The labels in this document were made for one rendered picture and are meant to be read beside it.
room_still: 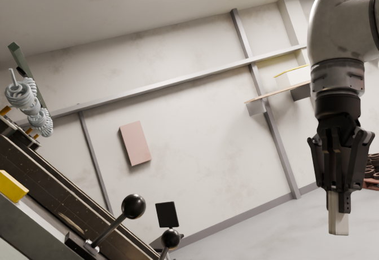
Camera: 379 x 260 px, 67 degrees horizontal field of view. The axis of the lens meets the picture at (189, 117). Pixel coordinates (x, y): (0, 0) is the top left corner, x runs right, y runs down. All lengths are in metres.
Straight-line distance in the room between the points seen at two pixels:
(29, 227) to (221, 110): 4.44
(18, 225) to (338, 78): 0.55
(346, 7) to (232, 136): 4.31
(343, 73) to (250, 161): 4.42
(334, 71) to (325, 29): 0.08
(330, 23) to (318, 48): 0.05
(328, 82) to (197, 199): 4.21
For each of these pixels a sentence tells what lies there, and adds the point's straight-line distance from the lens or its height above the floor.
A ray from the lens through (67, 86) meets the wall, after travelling 4.64.
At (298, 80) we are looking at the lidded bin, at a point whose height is 1.87.
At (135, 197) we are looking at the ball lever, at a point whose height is 1.56.
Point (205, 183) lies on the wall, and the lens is 4.68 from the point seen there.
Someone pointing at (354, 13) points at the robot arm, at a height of 1.73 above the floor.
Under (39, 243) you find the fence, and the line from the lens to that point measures 0.49.
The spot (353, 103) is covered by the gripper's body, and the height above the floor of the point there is 1.59.
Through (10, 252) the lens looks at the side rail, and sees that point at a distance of 0.28.
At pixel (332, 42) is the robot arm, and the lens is 0.58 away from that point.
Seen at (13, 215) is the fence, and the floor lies 1.59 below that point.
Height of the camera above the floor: 1.63
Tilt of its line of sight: 3 degrees up
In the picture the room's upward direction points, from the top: 18 degrees counter-clockwise
